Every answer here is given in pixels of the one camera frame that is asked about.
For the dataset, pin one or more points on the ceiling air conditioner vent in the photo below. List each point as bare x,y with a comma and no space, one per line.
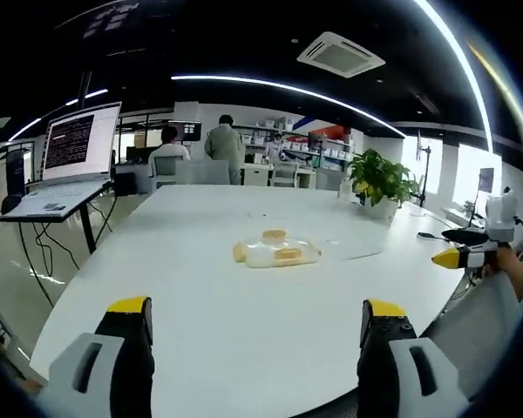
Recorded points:
341,54

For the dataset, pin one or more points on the long ceiling light strip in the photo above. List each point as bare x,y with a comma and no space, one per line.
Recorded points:
466,65

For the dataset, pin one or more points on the grey office chair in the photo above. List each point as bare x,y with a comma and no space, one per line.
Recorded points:
285,173
167,167

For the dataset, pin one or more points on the white cabinet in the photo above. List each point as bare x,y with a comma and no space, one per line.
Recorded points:
258,174

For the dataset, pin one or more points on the silver laptop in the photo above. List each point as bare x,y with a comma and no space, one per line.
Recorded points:
80,148

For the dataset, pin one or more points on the black tripod stand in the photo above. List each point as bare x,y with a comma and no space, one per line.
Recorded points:
425,174

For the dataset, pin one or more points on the dark banner stand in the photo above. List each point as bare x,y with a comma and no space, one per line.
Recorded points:
15,172

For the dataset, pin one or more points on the dark wall monitor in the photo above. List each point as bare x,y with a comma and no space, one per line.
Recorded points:
188,131

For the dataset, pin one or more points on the person's right hand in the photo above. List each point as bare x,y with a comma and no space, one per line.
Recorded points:
499,261

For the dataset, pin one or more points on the curved ceiling light strip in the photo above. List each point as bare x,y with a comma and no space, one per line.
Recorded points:
287,88

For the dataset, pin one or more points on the clear plastic bag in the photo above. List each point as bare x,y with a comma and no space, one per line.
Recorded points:
287,258

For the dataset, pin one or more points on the clear water bottle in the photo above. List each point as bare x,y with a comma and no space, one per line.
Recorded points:
344,189

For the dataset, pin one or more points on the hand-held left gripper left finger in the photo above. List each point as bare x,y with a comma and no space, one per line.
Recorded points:
113,374

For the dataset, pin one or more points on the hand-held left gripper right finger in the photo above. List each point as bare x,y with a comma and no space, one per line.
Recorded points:
388,374

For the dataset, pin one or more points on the black laptop stand table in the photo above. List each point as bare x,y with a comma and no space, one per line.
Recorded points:
87,226

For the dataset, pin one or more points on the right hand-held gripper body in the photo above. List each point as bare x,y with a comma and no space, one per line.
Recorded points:
501,217

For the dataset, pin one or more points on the green potted plant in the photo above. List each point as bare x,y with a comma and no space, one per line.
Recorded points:
381,183

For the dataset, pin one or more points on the small black device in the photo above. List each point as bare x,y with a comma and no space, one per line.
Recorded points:
426,235

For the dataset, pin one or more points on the storage shelf with boxes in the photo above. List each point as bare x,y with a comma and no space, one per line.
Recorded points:
314,146

